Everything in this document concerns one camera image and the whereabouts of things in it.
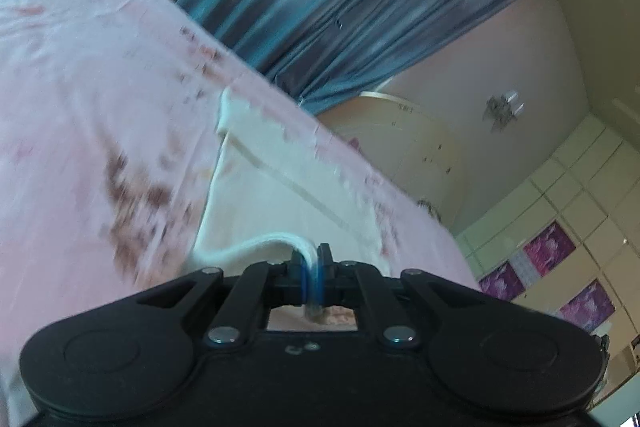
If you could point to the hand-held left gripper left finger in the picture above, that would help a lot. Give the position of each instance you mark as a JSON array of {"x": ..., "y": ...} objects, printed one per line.
[{"x": 303, "y": 279}]

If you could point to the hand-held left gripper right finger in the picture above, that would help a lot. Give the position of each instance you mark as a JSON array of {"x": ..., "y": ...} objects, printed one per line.
[{"x": 324, "y": 279}]

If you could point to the cream knit sweater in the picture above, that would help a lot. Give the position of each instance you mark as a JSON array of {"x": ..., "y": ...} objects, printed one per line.
[{"x": 270, "y": 207}]

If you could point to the cream round headboard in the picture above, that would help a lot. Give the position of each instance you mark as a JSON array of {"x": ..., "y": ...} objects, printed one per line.
[{"x": 415, "y": 147}]

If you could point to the purple poster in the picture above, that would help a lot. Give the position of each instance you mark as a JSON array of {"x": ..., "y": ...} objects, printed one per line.
[
  {"x": 550, "y": 247},
  {"x": 587, "y": 307},
  {"x": 500, "y": 282}
]

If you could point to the cream wardrobe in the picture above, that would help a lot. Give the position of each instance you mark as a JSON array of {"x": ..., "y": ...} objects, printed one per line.
[{"x": 575, "y": 187}]

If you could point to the pink floral bedsheet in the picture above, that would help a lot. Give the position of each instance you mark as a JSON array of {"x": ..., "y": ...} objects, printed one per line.
[{"x": 75, "y": 82}]

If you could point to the twin glass wall lamp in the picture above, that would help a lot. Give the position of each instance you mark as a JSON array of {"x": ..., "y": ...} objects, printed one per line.
[{"x": 500, "y": 109}]

